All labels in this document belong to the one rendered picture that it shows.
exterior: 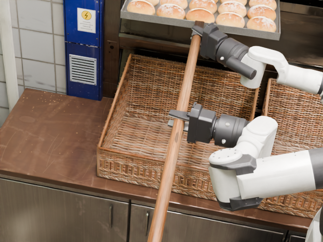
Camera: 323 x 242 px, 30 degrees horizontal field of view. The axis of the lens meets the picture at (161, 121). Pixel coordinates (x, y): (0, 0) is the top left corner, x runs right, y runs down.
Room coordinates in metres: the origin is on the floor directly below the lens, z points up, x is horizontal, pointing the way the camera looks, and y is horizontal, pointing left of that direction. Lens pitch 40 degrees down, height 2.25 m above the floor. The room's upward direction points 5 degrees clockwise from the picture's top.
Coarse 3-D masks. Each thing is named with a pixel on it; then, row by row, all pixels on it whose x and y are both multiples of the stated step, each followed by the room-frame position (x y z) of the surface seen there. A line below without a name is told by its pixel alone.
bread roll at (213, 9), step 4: (192, 0) 1.91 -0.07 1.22; (196, 0) 1.90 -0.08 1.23; (200, 0) 1.90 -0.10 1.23; (204, 0) 1.90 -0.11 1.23; (208, 0) 1.90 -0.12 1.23; (212, 0) 1.91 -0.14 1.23; (192, 4) 1.90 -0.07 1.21; (196, 4) 1.89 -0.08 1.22; (200, 4) 1.89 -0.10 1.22; (204, 4) 1.89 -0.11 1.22; (208, 4) 1.89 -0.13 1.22; (212, 4) 1.90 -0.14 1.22; (192, 8) 1.89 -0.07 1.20; (208, 8) 1.89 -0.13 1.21; (212, 8) 1.89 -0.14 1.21; (216, 8) 1.90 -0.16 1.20; (212, 12) 1.89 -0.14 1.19
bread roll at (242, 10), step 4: (232, 0) 1.91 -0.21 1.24; (224, 4) 1.90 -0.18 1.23; (228, 4) 1.89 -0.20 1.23; (232, 4) 1.89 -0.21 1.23; (236, 4) 1.89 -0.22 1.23; (240, 4) 1.90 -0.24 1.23; (220, 8) 1.90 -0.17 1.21; (224, 8) 1.89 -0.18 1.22; (228, 8) 1.88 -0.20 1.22; (232, 8) 1.88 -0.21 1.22; (236, 8) 1.88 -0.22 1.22; (240, 8) 1.88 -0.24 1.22; (244, 8) 1.89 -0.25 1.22; (220, 12) 1.89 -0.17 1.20; (240, 12) 1.88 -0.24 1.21; (244, 12) 1.88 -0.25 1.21; (244, 16) 1.89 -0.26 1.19
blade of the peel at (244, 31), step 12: (132, 0) 1.94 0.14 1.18; (276, 0) 2.04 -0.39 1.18; (132, 12) 1.82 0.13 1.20; (156, 12) 1.87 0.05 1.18; (216, 12) 1.91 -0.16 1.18; (276, 12) 1.95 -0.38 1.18; (168, 24) 1.81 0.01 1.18; (180, 24) 1.80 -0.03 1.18; (192, 24) 1.80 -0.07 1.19; (204, 24) 1.79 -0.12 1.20; (216, 24) 1.79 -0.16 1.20; (276, 24) 1.87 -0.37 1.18; (252, 36) 1.78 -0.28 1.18; (264, 36) 1.77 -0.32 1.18; (276, 36) 1.77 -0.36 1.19
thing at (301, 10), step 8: (280, 0) 2.05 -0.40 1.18; (288, 0) 2.06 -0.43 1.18; (296, 0) 2.06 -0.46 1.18; (304, 0) 2.07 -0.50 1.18; (312, 0) 2.07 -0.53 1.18; (320, 0) 2.08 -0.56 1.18; (280, 8) 2.05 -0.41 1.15; (288, 8) 2.04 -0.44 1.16; (296, 8) 2.04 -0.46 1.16; (304, 8) 2.03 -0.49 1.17; (312, 8) 2.03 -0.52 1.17; (320, 8) 2.03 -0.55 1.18; (320, 16) 2.02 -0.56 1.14
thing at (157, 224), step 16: (192, 48) 1.62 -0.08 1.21; (192, 64) 1.53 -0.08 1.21; (192, 80) 1.46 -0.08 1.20; (176, 128) 1.23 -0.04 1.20; (176, 144) 1.17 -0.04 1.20; (176, 160) 1.12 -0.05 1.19; (160, 192) 1.00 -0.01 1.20; (160, 208) 0.94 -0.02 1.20; (160, 224) 0.90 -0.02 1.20; (160, 240) 0.86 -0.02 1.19
